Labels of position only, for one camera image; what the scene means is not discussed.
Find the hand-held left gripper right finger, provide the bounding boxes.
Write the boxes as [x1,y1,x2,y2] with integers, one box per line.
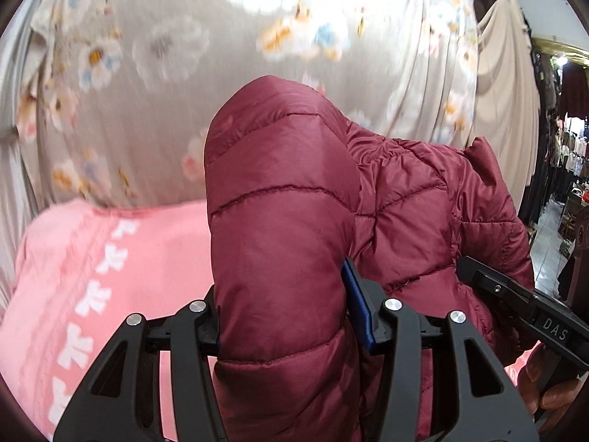
[341,258,539,442]

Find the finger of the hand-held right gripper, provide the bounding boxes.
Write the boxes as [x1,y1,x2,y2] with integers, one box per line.
[458,256,537,314]

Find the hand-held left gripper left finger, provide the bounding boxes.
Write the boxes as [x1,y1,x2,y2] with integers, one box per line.
[54,285,228,442]

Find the maroon puffer jacket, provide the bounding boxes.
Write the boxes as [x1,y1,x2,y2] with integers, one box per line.
[202,75,537,442]

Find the rack of hanging clothes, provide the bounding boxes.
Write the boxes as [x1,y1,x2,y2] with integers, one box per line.
[534,50,589,222]

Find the person's right hand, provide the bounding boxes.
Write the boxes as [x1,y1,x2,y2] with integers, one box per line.
[518,345,583,430]

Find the dark wooden furniture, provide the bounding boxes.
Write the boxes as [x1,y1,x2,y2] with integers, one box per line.
[557,184,589,309]

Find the pink blanket with white bows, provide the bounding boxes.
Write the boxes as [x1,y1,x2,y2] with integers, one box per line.
[0,198,222,442]

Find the beige hanging cloth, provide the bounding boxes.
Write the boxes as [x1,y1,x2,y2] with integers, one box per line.
[474,0,541,240]

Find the grey floral bedsheet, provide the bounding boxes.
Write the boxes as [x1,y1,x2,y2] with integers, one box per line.
[18,0,479,213]

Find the plain grey cloth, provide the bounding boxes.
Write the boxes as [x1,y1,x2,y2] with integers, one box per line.
[0,0,60,305]

